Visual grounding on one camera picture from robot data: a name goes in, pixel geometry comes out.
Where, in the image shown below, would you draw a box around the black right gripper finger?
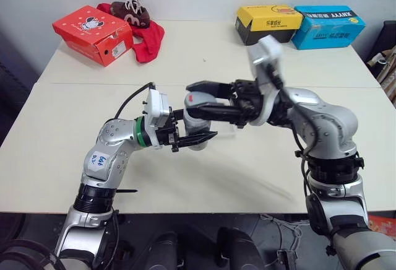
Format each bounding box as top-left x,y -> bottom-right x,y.
187,104 -> 249,124
185,80 -> 235,99

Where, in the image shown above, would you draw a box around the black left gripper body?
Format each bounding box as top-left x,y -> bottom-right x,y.
155,117 -> 183,153

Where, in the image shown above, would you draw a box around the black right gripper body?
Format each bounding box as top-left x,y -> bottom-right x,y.
230,79 -> 264,129

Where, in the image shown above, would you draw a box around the grey jar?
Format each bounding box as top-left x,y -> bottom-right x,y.
182,114 -> 213,152

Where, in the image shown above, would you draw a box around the grey jar lid red sticker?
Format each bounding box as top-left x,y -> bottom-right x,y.
184,91 -> 219,108

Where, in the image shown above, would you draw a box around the yellow and black cardboard box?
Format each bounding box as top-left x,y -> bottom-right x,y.
235,4 -> 304,47

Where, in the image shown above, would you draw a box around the blue cardboard box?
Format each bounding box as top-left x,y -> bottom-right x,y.
290,4 -> 367,51

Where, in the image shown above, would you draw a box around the red shoe box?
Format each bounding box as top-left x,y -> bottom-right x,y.
51,4 -> 135,68

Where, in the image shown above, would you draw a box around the red cloth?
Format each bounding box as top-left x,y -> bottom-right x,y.
96,2 -> 166,64

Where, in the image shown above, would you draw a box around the brown shoe white laces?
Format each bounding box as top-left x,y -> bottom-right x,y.
110,0 -> 153,30

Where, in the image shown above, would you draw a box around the dark rounded shape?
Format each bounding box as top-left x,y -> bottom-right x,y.
147,230 -> 184,270
215,226 -> 265,270

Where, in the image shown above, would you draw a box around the cardboard clutter pile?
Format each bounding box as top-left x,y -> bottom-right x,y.
366,45 -> 396,107

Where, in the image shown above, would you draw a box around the red packet on floor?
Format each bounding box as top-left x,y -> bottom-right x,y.
368,215 -> 396,237

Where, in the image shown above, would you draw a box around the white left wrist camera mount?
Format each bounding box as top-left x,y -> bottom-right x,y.
142,88 -> 171,129

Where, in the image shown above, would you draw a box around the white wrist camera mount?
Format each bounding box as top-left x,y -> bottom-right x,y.
142,88 -> 171,129
246,34 -> 284,127

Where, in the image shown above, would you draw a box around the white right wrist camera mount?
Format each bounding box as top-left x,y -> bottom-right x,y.
246,34 -> 284,127

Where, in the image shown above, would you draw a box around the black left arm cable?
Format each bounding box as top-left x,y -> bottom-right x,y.
113,82 -> 156,120

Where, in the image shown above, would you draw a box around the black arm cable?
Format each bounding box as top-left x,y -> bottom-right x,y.
267,64 -> 319,196
113,82 -> 156,120

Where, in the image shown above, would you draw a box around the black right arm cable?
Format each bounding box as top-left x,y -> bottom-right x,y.
267,64 -> 319,196

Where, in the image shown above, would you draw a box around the white cables under table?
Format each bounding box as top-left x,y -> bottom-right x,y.
259,213 -> 307,254

